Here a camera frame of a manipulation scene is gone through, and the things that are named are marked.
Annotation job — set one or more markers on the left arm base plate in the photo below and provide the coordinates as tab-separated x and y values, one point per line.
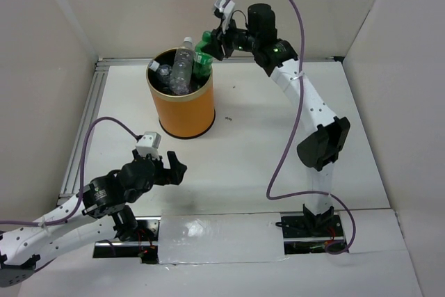
142	245

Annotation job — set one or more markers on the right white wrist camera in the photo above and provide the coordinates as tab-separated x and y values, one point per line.
223	9

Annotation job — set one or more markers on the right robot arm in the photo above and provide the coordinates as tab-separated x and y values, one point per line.
325	132

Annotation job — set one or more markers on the large clear crushed bottle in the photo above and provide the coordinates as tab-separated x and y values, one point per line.
162	72

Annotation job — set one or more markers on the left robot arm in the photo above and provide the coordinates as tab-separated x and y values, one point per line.
99	212

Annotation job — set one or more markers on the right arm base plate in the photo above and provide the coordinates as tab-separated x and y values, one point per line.
299	239

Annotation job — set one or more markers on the green bottle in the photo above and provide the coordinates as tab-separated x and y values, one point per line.
203	62

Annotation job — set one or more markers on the orange cylindrical bin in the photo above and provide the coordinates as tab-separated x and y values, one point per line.
185	109

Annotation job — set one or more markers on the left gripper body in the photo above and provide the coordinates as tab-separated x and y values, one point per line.
157	179

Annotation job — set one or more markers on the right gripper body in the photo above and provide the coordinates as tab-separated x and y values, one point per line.
239	39

